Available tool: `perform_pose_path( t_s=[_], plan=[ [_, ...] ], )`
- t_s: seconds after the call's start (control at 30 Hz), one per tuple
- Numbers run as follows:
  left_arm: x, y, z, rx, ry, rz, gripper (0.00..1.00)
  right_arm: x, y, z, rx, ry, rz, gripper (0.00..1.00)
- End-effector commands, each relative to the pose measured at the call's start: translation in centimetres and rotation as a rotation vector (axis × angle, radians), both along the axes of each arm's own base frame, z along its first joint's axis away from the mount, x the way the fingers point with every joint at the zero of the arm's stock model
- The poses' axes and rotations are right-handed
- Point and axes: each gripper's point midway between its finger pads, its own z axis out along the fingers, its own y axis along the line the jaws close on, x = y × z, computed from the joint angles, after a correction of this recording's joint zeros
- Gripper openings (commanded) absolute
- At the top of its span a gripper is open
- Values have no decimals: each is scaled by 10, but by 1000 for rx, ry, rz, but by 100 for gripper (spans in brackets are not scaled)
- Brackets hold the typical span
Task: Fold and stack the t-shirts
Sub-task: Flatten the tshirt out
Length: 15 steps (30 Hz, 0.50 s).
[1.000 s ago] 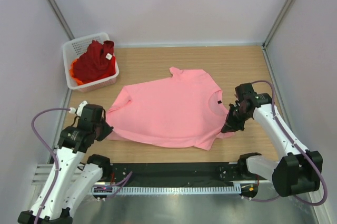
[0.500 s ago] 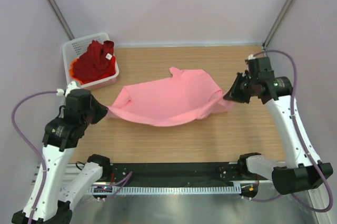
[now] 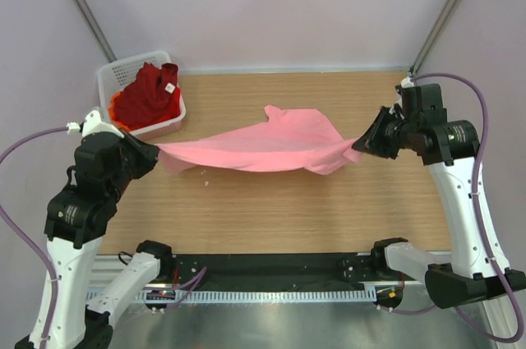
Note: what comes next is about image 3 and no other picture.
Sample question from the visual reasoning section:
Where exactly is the right aluminium frame post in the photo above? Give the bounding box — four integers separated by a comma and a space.
408, 0, 463, 76

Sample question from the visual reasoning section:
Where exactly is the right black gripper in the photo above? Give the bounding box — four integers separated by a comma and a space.
353, 106, 418, 160

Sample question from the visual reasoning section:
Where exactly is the left aluminium frame post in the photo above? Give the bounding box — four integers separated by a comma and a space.
72, 0, 117, 62

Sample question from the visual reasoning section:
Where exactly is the orange t shirt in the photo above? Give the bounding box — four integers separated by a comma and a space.
108, 92, 182, 133

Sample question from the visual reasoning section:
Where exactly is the dark red t shirt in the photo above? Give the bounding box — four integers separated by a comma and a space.
117, 62, 181, 102

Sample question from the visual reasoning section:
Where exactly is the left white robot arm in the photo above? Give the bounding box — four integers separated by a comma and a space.
15, 131, 174, 348

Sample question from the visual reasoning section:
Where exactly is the aluminium frame post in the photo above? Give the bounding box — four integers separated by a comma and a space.
408, 0, 463, 76
72, 0, 117, 62

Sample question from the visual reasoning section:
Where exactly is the white plastic laundry basket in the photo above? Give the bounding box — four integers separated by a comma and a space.
97, 50, 187, 140

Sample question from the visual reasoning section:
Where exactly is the pink t shirt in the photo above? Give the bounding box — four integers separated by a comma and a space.
158, 105, 362, 175

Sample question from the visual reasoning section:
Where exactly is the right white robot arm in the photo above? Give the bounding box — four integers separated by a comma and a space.
353, 79, 525, 309

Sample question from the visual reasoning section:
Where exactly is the white slotted cable duct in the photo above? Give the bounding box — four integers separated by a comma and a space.
85, 287, 378, 305

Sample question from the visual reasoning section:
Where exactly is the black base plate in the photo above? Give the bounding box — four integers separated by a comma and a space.
156, 252, 414, 292

